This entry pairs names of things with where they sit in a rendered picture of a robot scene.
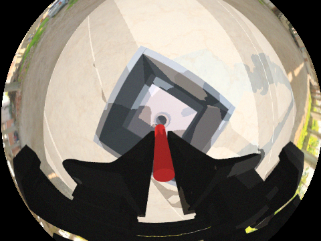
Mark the white square plate with hole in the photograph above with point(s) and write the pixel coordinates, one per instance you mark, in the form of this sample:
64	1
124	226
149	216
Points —
157	102

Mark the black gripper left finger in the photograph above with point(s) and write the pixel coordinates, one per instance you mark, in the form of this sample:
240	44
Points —
129	175

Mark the red peg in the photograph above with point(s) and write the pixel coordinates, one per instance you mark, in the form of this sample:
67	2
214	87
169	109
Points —
163	169

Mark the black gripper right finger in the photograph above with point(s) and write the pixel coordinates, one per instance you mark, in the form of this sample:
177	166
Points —
196	173

